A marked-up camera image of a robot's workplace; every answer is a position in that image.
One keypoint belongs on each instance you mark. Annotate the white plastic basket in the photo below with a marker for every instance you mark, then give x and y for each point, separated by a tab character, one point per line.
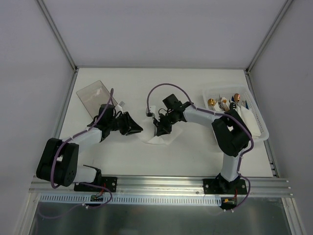
239	98

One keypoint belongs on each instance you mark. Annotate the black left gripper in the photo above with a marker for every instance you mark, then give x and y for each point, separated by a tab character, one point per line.
124	123

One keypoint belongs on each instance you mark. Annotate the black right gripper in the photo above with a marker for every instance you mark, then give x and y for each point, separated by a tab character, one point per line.
164	121

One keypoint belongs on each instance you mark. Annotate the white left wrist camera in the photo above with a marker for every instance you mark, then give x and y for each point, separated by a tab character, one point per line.
120	105

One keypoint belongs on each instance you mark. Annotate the left aluminium frame post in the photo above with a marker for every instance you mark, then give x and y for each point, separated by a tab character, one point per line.
53	27

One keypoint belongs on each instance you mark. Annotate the right aluminium frame post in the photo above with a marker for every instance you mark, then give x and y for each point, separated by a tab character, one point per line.
269	34

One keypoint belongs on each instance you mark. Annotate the smoked clear plastic box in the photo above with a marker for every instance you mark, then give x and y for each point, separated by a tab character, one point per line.
93	96

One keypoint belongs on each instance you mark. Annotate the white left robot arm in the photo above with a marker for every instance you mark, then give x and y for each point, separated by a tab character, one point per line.
59	161

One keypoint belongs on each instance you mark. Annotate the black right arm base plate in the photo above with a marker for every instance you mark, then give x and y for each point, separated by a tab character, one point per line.
219	186

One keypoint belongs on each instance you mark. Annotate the gold cutlery bundle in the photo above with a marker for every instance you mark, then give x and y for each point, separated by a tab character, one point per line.
223	104

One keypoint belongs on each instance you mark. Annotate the aluminium frame post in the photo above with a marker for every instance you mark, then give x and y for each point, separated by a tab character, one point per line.
269	34
53	27

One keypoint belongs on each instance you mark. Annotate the white paper napkin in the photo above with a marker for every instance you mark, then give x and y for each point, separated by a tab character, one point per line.
148	135

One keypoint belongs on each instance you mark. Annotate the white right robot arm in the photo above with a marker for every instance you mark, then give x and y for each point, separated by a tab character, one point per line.
231	133

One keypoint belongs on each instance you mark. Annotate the folded white napkins stack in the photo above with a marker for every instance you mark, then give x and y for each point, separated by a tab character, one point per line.
250	121

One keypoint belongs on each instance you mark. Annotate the gold spoon in basket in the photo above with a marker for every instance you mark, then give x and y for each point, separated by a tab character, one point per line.
212	105

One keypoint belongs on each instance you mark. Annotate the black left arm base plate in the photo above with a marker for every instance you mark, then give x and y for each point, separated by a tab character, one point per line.
98	184

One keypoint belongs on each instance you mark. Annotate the white slotted cable duct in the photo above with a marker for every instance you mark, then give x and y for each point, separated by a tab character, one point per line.
133	199

